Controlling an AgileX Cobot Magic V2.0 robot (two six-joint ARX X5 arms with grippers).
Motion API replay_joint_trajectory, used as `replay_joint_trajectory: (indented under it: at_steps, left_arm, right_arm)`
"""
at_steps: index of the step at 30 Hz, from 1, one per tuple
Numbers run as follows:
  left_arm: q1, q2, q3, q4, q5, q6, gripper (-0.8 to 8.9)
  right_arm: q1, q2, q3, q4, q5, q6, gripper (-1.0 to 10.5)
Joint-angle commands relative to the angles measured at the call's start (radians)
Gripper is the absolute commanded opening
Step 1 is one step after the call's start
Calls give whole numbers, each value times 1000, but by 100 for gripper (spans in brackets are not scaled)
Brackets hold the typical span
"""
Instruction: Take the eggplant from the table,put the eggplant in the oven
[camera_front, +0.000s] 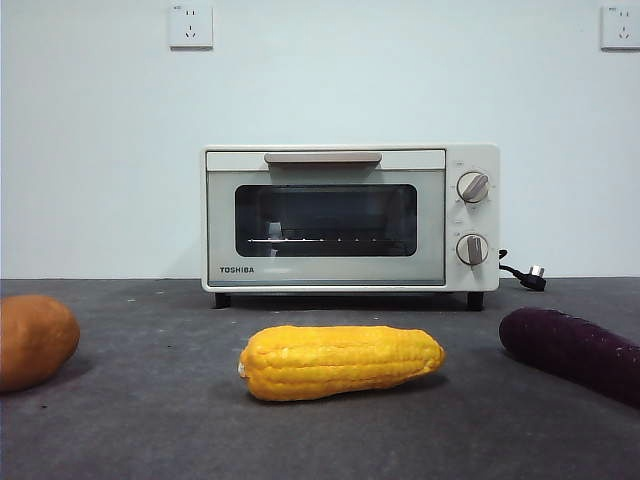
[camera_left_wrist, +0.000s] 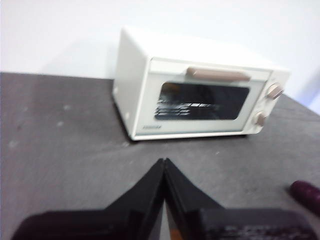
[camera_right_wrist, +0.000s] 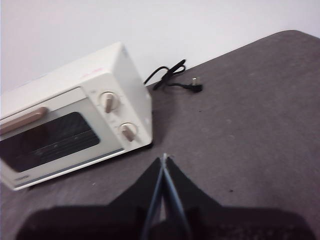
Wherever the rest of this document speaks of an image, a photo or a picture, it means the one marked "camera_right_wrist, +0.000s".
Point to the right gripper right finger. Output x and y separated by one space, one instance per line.
225 225

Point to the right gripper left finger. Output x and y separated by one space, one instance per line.
105 222

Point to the cream oven knob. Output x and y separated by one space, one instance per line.
128 131
108 101

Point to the cream toaster oven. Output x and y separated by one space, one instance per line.
125 72

